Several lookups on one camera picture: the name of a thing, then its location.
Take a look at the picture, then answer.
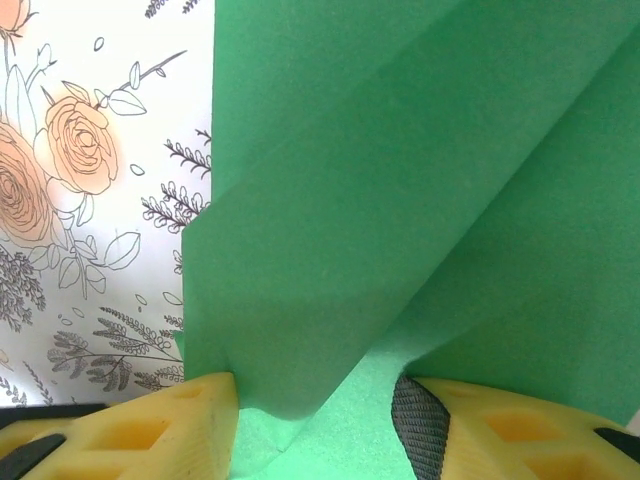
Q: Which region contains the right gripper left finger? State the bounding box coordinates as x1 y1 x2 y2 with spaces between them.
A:
0 372 243 480

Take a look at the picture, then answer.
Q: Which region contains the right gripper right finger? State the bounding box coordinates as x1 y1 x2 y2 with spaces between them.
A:
392 375 640 480

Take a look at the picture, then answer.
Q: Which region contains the green paper sheet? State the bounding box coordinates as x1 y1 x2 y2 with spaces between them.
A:
174 0 640 480

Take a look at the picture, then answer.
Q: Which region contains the floral table cover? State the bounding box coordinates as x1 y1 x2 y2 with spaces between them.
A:
0 0 217 409

